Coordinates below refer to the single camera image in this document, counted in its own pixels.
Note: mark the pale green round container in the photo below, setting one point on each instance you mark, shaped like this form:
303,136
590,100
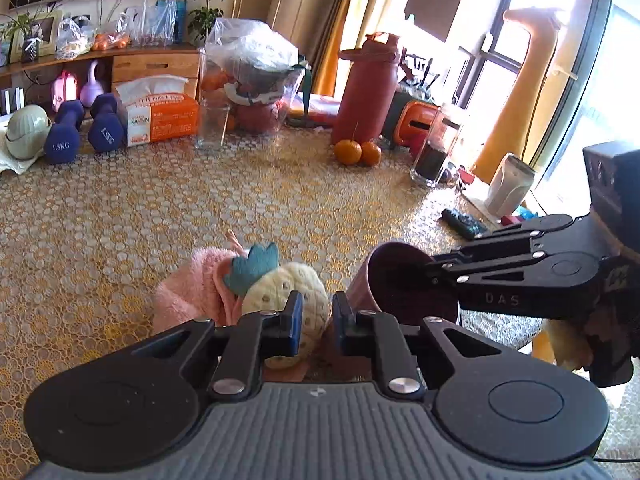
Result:
27,132

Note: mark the orange stool-shaped tissue holder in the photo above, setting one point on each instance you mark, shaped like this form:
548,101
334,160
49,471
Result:
416,118

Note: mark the left blue dumbbell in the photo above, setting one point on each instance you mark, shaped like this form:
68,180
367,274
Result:
63,140

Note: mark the empty clear drinking glass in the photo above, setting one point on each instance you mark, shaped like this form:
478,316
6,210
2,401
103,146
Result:
212,126

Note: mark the blue dumbbell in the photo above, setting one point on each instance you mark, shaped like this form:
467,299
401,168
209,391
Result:
106,132
63,140

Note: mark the yellow curtain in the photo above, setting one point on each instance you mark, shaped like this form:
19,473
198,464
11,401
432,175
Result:
323,56

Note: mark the red notebook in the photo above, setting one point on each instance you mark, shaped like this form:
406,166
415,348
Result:
510,220

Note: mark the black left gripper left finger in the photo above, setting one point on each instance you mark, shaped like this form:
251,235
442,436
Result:
243,348

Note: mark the orange tangerine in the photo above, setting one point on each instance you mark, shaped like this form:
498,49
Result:
347,152
371,154

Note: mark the right orange tangerine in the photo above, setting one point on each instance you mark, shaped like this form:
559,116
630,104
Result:
371,154

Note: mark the left orange tangerine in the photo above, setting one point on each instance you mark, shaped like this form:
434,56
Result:
347,152

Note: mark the black tv remote control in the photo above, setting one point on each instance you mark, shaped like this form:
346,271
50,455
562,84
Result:
464,224

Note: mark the glass jar with dark contents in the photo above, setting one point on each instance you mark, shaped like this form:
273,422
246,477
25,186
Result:
444,132

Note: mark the right blue dumbbell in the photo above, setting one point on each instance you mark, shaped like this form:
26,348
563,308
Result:
106,132

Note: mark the pink pineapple hand towel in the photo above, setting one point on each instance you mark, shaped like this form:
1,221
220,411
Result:
225,283

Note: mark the mauve plastic cup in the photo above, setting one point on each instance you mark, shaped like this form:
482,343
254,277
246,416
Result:
392,280

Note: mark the white grey tumbler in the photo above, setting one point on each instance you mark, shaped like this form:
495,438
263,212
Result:
509,186

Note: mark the purple kettlebell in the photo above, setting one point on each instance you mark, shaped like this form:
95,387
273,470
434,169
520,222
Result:
92,88

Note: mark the dark red water jug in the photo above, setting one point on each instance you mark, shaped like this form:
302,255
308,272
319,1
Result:
369,91

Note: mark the wooden tv cabinet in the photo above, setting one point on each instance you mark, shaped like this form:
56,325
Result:
125,64

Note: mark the orange white tissue box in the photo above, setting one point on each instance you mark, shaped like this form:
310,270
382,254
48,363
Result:
156,108

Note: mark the yellow giraffe plush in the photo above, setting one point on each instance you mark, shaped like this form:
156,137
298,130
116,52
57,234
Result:
511,130

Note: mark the clear container with fruit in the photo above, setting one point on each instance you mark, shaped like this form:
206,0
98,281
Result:
257,98

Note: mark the clear plastic bag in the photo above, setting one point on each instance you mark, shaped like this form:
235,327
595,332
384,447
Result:
235,44

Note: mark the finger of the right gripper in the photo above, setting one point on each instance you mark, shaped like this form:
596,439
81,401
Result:
566,272
511,241

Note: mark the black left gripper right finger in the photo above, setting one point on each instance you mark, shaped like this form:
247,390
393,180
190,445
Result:
378,337

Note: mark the framed photo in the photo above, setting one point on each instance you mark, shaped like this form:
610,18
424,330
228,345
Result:
32,35

